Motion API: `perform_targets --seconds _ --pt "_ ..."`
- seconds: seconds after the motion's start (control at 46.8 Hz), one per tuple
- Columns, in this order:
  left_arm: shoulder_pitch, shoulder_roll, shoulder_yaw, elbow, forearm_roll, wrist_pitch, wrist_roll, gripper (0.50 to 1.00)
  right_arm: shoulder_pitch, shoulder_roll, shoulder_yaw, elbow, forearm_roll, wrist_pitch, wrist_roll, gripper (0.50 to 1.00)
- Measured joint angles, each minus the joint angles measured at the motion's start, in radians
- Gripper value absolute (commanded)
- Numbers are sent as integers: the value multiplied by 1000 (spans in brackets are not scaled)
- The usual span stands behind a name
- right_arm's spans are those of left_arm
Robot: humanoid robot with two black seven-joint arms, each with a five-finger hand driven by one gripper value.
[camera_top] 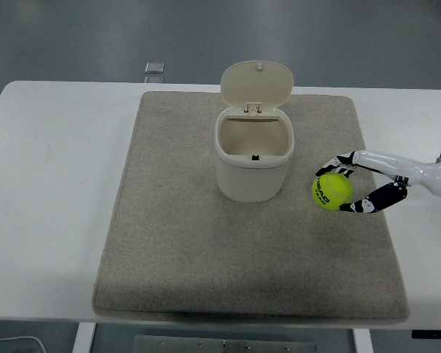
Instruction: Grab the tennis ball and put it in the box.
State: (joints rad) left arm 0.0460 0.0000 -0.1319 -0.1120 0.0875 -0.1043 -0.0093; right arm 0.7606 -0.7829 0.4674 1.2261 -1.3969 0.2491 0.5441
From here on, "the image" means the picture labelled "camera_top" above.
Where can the white bin with open lid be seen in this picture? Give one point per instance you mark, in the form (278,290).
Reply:
(251,173)

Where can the black control panel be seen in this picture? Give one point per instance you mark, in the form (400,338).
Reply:
(433,334)

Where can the yellow tennis ball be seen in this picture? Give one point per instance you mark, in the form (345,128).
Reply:
(330,191)

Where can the beige fabric mat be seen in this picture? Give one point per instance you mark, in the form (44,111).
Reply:
(191,239)

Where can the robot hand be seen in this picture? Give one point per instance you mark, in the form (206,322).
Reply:
(419,171)

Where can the white table leg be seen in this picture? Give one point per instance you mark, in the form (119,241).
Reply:
(84,340)
(362,342)

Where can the grey metal plate with screws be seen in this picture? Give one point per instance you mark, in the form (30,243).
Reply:
(224,345)

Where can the silver floor plate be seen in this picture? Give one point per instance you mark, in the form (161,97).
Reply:
(154,79)
(154,67)

